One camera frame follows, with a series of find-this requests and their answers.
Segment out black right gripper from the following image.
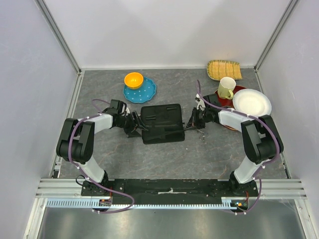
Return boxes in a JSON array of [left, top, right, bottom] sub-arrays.
[[184, 107, 210, 130]]

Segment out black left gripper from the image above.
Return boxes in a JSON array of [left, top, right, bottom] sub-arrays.
[[116, 111, 148, 138]]

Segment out black zippered tool case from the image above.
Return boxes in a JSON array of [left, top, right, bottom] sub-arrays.
[[141, 104, 185, 144]]

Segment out silver thinning scissors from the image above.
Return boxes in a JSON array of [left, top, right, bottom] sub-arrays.
[[196, 129, 208, 142]]

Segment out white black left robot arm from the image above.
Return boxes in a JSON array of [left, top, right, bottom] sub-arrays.
[[56, 100, 147, 196]]

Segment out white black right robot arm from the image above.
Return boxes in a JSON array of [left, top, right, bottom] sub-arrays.
[[184, 94, 284, 196]]

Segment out blue polka dot plate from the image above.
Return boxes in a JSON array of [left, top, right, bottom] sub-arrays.
[[123, 77, 157, 104]]

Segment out red round plate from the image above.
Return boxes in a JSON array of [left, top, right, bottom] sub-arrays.
[[213, 85, 246, 131]]

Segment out orange bowl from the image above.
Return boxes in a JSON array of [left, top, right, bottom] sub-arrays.
[[124, 72, 144, 90]]

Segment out pale green mug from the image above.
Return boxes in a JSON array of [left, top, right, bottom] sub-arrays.
[[217, 77, 236, 100]]

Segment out woven bamboo tray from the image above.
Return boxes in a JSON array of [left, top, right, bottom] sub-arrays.
[[206, 60, 243, 81]]

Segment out white paper plate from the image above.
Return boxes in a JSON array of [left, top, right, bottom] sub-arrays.
[[232, 89, 272, 117]]

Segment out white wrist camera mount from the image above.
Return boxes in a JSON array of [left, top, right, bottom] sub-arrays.
[[195, 94, 205, 111]]

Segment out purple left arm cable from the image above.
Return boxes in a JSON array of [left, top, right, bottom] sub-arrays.
[[68, 99, 137, 215]]

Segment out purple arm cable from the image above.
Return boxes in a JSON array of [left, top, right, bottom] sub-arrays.
[[68, 99, 137, 215], [195, 79, 280, 215]]

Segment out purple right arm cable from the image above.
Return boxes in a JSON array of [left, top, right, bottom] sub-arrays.
[[195, 79, 280, 215]]

